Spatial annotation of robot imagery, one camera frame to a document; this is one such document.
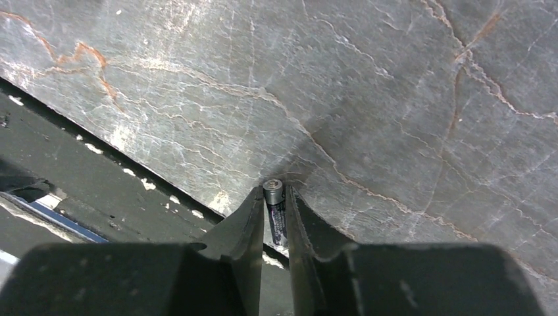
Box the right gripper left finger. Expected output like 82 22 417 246
1 186 265 315

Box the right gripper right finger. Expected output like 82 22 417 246
286 186 543 315

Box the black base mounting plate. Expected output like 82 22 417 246
1 80 293 315

